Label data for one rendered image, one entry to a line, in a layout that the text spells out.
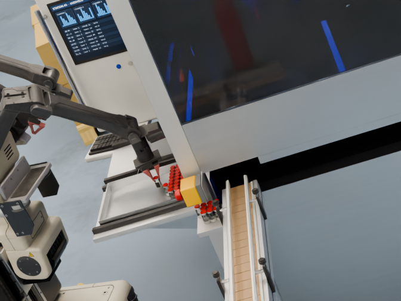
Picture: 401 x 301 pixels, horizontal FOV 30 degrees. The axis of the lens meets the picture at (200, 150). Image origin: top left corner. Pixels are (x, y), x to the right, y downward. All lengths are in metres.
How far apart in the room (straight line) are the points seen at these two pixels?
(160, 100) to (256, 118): 0.31
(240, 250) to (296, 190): 0.41
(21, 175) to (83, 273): 1.35
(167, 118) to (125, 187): 0.59
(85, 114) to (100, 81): 1.00
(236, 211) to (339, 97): 0.49
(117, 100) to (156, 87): 1.19
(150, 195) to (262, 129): 0.58
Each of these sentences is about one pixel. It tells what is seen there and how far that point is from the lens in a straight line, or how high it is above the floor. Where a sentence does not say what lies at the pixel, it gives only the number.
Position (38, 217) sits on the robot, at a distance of 3.10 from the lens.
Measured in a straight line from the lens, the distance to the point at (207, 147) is 2.47.
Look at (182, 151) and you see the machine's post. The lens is 2.48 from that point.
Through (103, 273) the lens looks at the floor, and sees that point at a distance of 4.17.
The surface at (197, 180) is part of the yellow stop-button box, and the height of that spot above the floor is 1.03.
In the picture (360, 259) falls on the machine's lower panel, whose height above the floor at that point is 0.49.
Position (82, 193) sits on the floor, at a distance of 5.02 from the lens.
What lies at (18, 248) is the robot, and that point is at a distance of 3.05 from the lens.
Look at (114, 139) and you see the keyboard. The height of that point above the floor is 0.83.
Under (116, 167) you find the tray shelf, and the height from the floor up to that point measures 0.88.
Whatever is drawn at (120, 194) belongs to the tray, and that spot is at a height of 0.88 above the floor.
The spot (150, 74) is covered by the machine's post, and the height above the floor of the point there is 1.41.
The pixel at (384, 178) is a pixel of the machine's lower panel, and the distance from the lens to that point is 2.60.
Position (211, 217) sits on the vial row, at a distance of 2.50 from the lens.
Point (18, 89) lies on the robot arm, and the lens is 2.49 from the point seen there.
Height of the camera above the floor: 2.24
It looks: 27 degrees down
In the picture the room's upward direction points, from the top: 23 degrees counter-clockwise
